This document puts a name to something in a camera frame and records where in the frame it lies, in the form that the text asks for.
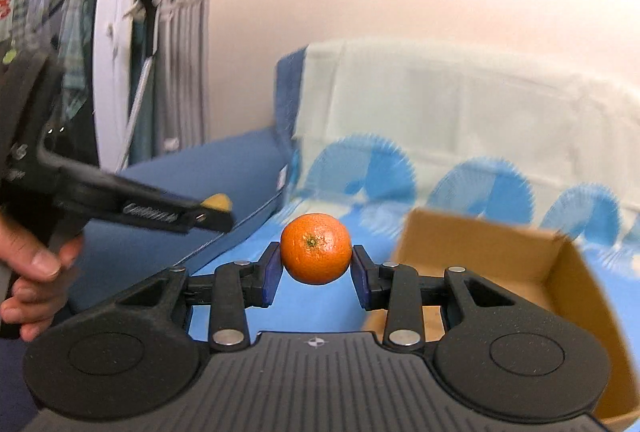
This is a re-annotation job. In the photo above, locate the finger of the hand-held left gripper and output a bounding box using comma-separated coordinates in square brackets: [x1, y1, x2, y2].
[60, 165, 235, 235]

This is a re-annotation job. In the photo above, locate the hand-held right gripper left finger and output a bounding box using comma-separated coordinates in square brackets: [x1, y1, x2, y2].
[117, 241, 283, 353]

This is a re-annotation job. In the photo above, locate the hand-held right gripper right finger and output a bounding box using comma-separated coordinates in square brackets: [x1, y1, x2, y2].
[350, 245, 518, 353]

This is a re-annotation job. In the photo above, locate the orange tangerine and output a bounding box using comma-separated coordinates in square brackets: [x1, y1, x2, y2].
[280, 213, 353, 286]

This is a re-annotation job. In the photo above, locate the small yellow round fruit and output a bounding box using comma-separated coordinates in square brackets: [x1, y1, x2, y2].
[202, 193, 233, 213]

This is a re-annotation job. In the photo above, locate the cardboard box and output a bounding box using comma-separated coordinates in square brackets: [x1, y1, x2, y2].
[367, 207, 640, 430]

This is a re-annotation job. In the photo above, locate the person's left hand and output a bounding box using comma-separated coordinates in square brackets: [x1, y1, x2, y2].
[0, 209, 83, 342]

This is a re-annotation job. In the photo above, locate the metal rod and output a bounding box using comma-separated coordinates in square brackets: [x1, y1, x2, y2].
[116, 55, 156, 170]

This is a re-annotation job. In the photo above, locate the teal curtain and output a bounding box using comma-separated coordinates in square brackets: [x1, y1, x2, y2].
[131, 0, 173, 160]

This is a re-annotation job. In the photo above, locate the grey striped curtain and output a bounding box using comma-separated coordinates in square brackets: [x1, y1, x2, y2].
[150, 0, 218, 153]

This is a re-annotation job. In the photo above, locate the fan print blue sheet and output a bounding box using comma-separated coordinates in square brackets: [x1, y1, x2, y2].
[192, 37, 640, 343]

